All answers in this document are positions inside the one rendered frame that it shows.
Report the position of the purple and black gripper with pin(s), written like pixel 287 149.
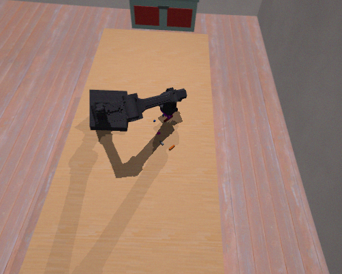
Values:
pixel 167 110

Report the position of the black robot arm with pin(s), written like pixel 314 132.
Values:
pixel 132 107

